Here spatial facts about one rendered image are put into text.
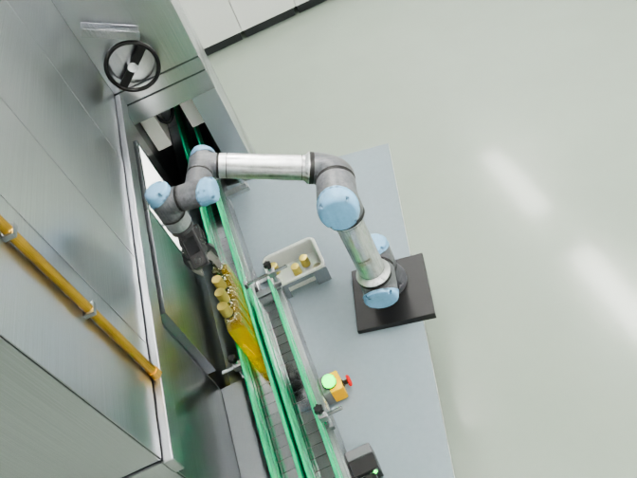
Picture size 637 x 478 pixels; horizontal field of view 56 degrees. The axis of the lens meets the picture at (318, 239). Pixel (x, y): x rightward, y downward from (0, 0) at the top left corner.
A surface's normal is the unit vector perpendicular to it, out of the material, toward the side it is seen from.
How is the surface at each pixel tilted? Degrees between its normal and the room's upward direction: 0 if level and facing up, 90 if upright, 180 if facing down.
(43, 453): 90
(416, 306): 3
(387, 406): 0
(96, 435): 90
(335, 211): 81
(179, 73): 90
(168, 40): 90
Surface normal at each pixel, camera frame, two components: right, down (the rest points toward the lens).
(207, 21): 0.30, 0.65
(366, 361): -0.29, -0.63
